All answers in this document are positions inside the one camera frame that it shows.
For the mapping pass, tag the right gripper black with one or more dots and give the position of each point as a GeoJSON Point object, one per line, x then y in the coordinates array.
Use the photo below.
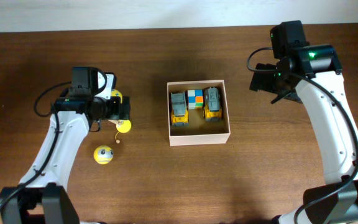
{"type": "Point", "coordinates": [260, 81]}

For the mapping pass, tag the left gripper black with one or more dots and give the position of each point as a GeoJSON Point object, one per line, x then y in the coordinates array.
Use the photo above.
{"type": "Point", "coordinates": [117, 109]}

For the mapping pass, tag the yellow ball blue letters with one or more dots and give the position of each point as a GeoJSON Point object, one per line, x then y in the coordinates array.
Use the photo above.
{"type": "Point", "coordinates": [116, 93]}

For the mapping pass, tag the yellow grey toy loader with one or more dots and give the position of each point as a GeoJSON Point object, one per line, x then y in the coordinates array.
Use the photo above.
{"type": "Point", "coordinates": [212, 104]}

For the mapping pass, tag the colourful puzzle cube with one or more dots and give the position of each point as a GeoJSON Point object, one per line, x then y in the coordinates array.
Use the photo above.
{"type": "Point", "coordinates": [195, 99]}

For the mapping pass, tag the yellow ball with face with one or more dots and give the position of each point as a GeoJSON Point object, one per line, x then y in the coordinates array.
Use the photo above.
{"type": "Point", "coordinates": [103, 155]}

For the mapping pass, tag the yellow grey toy truck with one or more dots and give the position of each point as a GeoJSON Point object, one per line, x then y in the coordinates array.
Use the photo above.
{"type": "Point", "coordinates": [179, 113]}

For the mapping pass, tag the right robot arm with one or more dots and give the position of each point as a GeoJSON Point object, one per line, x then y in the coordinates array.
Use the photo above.
{"type": "Point", "coordinates": [312, 75]}

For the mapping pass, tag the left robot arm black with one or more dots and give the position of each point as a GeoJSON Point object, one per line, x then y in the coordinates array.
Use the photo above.
{"type": "Point", "coordinates": [41, 195]}

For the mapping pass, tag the white cardboard box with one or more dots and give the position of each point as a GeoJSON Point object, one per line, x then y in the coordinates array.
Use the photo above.
{"type": "Point", "coordinates": [199, 131]}

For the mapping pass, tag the yellow disc wooden handle toy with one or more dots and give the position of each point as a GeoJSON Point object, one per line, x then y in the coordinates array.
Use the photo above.
{"type": "Point", "coordinates": [122, 126]}

